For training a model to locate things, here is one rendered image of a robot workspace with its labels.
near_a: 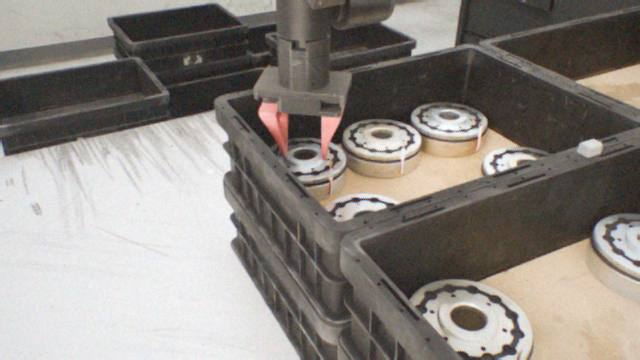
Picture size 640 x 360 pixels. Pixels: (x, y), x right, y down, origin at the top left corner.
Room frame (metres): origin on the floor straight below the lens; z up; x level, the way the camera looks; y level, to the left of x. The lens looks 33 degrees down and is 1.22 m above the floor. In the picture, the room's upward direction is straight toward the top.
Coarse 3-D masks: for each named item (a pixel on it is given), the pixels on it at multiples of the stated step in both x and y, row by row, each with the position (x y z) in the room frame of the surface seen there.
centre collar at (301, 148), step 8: (304, 144) 0.63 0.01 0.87; (288, 152) 0.61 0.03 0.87; (296, 152) 0.62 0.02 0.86; (304, 152) 0.62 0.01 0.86; (312, 152) 0.62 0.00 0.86; (320, 152) 0.61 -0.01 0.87; (288, 160) 0.59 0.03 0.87; (296, 160) 0.59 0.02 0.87; (304, 160) 0.59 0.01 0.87; (312, 160) 0.59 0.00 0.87; (320, 160) 0.59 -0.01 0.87
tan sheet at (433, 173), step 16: (496, 144) 0.70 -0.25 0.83; (512, 144) 0.70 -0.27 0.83; (432, 160) 0.65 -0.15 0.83; (448, 160) 0.65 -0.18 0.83; (464, 160) 0.65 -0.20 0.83; (480, 160) 0.65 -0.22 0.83; (352, 176) 0.61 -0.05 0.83; (416, 176) 0.61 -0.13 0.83; (432, 176) 0.61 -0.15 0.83; (448, 176) 0.61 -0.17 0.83; (464, 176) 0.61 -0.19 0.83; (352, 192) 0.58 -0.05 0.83; (368, 192) 0.58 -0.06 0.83; (384, 192) 0.58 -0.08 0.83; (400, 192) 0.58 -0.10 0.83; (416, 192) 0.58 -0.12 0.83
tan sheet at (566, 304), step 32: (544, 256) 0.46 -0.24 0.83; (576, 256) 0.46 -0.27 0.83; (512, 288) 0.42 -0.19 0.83; (544, 288) 0.42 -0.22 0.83; (576, 288) 0.42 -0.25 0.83; (608, 288) 0.42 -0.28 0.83; (544, 320) 0.38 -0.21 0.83; (576, 320) 0.38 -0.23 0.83; (608, 320) 0.38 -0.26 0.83; (544, 352) 0.34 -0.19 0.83; (576, 352) 0.34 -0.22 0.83; (608, 352) 0.34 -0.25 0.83
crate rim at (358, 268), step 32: (576, 160) 0.49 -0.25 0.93; (608, 160) 0.49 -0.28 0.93; (480, 192) 0.43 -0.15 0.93; (512, 192) 0.44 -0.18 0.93; (384, 224) 0.38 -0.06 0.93; (416, 224) 0.39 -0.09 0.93; (352, 256) 0.34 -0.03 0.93; (384, 288) 0.31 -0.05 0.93; (384, 320) 0.30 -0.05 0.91; (416, 320) 0.28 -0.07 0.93; (416, 352) 0.26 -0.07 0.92; (448, 352) 0.25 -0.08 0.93
